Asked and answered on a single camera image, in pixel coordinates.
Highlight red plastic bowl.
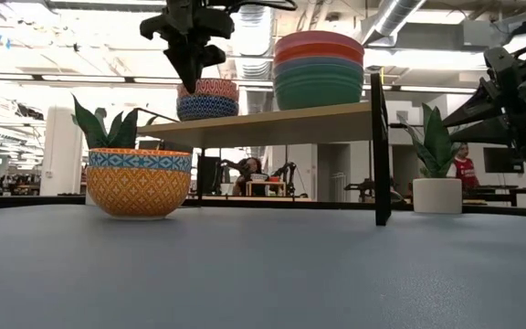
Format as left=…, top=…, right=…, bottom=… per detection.
left=273, top=42, right=365, bottom=65

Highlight artificial plant in white pot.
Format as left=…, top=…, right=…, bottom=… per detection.
left=397, top=102, right=465, bottom=216
left=70, top=94, right=159, bottom=206

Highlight wooden shelf with black frame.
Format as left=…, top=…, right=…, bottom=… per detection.
left=135, top=72, right=393, bottom=228

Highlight green plastic bowl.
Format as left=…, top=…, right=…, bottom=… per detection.
left=273, top=63, right=365, bottom=111

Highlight red patterned ceramic bowl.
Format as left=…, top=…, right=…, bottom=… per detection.
left=176, top=78, right=240, bottom=102

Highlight blue patterned ceramic bowl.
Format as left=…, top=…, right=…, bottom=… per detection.
left=175, top=94, right=241, bottom=122

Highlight black monitor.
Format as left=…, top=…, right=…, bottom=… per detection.
left=482, top=146, right=526, bottom=175

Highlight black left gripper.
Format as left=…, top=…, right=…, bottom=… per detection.
left=139, top=0, right=237, bottom=95

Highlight standing person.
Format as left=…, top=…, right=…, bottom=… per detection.
left=446, top=142, right=480, bottom=191

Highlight yellow patterned ceramic bowl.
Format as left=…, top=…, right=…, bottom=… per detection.
left=85, top=147, right=194, bottom=221

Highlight small wooden table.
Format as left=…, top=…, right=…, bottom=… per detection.
left=245, top=179, right=288, bottom=198

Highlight white pillar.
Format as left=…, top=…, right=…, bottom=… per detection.
left=38, top=105, right=85, bottom=197

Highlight pink plastic bowl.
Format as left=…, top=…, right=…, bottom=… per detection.
left=273, top=30, right=365, bottom=52

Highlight seated person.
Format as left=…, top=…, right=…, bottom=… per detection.
left=231, top=156, right=265, bottom=197

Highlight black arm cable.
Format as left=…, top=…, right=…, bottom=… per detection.
left=207, top=0, right=299, bottom=13

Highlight black table frame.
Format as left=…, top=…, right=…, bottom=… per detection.
left=0, top=194, right=526, bottom=220

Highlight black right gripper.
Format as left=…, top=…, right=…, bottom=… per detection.
left=441, top=45, right=526, bottom=161

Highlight silver ventilation duct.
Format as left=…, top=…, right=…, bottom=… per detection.
left=358, top=0, right=428, bottom=45

